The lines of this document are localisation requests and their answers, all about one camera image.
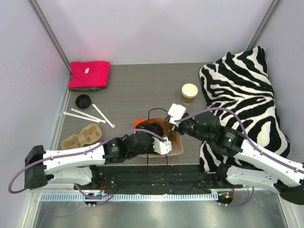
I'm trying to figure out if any aluminium front rail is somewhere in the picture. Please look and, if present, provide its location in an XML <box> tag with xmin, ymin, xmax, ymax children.
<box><xmin>29</xmin><ymin>171</ymin><xmax>291</xmax><ymax>202</ymax></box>

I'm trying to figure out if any white straw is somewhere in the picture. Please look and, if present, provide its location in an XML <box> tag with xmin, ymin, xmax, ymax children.
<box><xmin>63</xmin><ymin>112</ymin><xmax>99</xmax><ymax>123</ymax></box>
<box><xmin>71</xmin><ymin>108</ymin><xmax>106</xmax><ymax>123</ymax></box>
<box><xmin>92</xmin><ymin>104</ymin><xmax>115</xmax><ymax>128</ymax></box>

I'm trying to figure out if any orange paper gift bag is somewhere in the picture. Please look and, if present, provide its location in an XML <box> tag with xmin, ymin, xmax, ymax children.
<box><xmin>133</xmin><ymin>116</ymin><xmax>183</xmax><ymax>159</ymax></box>

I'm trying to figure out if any zebra print blanket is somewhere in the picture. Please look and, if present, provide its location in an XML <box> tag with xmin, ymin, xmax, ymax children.
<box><xmin>199</xmin><ymin>46</ymin><xmax>291</xmax><ymax>157</ymax></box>

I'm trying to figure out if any brown cardboard cup carrier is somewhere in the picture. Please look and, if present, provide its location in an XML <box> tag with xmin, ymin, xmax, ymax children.
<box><xmin>61</xmin><ymin>124</ymin><xmax>103</xmax><ymax>150</ymax></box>

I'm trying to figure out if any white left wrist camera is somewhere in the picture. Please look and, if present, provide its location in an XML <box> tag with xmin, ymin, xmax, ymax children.
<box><xmin>153</xmin><ymin>137</ymin><xmax>172</xmax><ymax>155</ymax></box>

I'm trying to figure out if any folded pink shirt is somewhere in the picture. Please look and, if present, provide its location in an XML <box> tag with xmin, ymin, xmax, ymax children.
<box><xmin>68</xmin><ymin>61</ymin><xmax>111</xmax><ymax>91</ymax></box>

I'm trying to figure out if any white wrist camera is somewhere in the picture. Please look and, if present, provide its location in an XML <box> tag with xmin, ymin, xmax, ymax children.
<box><xmin>167</xmin><ymin>104</ymin><xmax>186</xmax><ymax>125</ymax></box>
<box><xmin>153</xmin><ymin>137</ymin><xmax>172</xmax><ymax>155</ymax></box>

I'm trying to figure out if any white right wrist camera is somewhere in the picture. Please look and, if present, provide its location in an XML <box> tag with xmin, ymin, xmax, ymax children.
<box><xmin>167</xmin><ymin>104</ymin><xmax>186</xmax><ymax>125</ymax></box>

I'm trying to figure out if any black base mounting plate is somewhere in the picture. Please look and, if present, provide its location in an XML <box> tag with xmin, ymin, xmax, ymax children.
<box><xmin>79</xmin><ymin>164</ymin><xmax>233</xmax><ymax>195</ymax></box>

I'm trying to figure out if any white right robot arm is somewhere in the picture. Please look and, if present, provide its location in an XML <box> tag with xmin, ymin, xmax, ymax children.
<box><xmin>167</xmin><ymin>106</ymin><xmax>304</xmax><ymax>205</ymax></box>

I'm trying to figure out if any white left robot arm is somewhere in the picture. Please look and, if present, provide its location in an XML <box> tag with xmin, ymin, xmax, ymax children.
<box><xmin>24</xmin><ymin>129</ymin><xmax>172</xmax><ymax>190</ymax></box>

